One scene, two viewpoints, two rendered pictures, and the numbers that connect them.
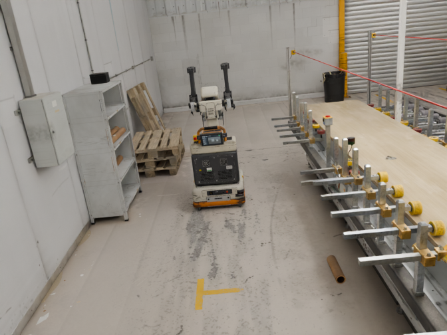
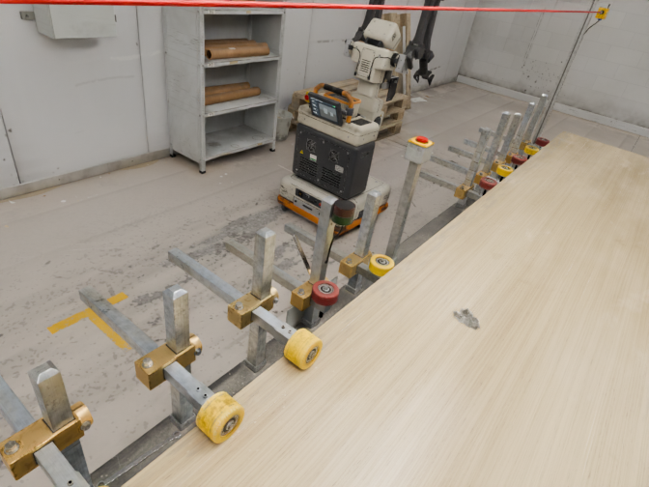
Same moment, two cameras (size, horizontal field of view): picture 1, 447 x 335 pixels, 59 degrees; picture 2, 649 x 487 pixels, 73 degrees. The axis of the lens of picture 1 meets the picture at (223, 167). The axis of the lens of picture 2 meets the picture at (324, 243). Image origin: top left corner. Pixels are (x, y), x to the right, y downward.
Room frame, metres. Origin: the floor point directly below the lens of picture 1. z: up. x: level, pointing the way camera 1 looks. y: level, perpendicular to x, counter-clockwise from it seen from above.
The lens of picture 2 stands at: (1.97, -1.50, 1.72)
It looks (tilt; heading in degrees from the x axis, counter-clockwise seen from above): 33 degrees down; 31
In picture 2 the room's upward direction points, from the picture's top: 10 degrees clockwise
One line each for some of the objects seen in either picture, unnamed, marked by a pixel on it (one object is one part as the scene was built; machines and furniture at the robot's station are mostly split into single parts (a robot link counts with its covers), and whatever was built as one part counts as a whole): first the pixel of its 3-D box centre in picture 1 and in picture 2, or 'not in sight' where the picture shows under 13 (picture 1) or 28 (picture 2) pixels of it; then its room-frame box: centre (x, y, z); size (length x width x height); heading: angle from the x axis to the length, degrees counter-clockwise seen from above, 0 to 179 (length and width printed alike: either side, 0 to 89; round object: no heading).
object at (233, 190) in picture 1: (219, 192); (311, 199); (4.30, 0.08, 0.23); 0.41 x 0.02 x 0.08; 87
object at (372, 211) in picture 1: (373, 210); (20, 419); (2.09, -0.86, 0.95); 0.50 x 0.04 x 0.04; 88
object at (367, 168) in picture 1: (366, 198); (180, 369); (2.38, -0.93, 0.89); 0.04 x 0.04 x 0.48; 88
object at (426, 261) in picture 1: (423, 254); not in sight; (1.61, -0.91, 0.95); 0.14 x 0.06 x 0.05; 178
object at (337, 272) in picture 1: (335, 268); not in sight; (2.83, -0.85, 0.04); 0.30 x 0.08 x 0.08; 178
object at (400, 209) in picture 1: (398, 239); not in sight; (1.88, -0.91, 0.87); 0.04 x 0.04 x 0.48; 88
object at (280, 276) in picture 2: (328, 181); (274, 273); (2.84, -0.81, 0.84); 0.43 x 0.03 x 0.04; 88
